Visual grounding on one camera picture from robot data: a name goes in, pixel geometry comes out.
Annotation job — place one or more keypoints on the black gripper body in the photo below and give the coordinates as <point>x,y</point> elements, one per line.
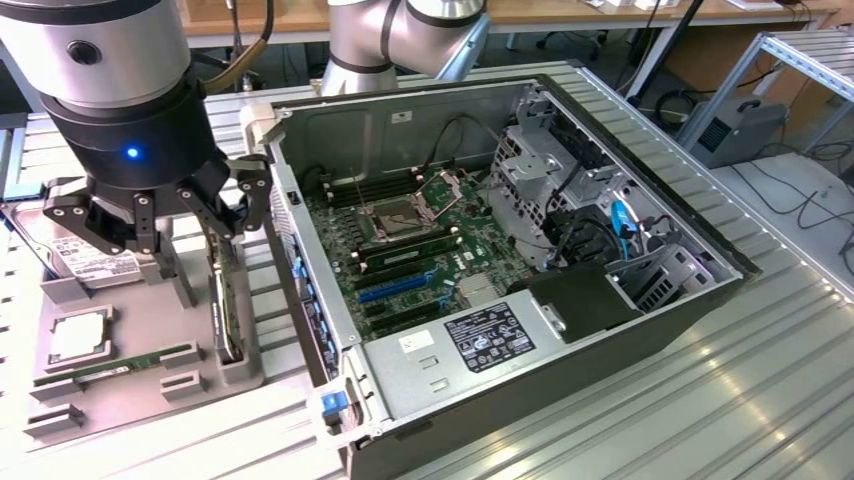
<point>154,130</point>

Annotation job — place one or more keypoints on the black graphics card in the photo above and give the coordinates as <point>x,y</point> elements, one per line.
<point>226,310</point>

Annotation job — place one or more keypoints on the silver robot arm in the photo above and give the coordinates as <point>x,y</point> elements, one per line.
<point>100,55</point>

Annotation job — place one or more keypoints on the silver hard disk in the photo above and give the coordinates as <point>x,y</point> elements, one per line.
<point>100,270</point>

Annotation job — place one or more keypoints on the blue disk caddy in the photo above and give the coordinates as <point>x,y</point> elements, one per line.
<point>23,192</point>

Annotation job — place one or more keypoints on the grey parts rack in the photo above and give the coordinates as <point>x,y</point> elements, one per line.
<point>134,325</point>

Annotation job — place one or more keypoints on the thin metal locking lever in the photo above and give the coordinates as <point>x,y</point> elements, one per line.
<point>358,187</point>

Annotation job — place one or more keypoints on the silver CPU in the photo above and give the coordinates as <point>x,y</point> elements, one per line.
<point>79,337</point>

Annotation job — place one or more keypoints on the CPU socket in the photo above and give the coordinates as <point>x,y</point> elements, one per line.
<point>397,220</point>

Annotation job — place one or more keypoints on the black expansion slot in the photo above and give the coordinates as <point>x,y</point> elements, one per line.
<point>401,307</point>
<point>387,279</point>
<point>406,321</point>

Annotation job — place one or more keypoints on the green RAM stick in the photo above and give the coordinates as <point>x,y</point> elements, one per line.
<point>114,369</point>
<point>414,251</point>

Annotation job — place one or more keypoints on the blue expansion slot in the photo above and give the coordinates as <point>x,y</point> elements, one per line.
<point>394,290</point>

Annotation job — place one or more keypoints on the metal socket cover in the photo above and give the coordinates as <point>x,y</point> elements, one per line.
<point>441,192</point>

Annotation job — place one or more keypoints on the green motherboard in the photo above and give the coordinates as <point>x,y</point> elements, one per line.
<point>467,240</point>

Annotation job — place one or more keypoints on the blue case latch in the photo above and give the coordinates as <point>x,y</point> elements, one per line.
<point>334,404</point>

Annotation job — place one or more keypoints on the silver chipset heatsink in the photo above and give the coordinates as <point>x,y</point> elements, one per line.
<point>481,291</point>

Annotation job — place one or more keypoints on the silver power supply unit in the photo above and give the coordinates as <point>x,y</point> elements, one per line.
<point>414,380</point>

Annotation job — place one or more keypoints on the silver drive cage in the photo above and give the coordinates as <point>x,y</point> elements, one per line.
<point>543,170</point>

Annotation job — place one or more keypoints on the black office chair base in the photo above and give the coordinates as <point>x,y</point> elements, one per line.
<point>570,37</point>

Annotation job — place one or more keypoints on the silver disk bay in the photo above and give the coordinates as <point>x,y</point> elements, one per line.
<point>667,285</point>

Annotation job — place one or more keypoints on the black open PC case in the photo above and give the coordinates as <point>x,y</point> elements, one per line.
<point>667,350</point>

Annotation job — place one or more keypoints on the white box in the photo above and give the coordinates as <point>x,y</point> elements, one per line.
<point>643,4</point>

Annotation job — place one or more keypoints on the wooden desk white frame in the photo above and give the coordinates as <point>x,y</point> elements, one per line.
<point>701,14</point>

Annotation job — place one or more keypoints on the aluminium frame rack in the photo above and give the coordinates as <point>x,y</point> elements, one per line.
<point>814,50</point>

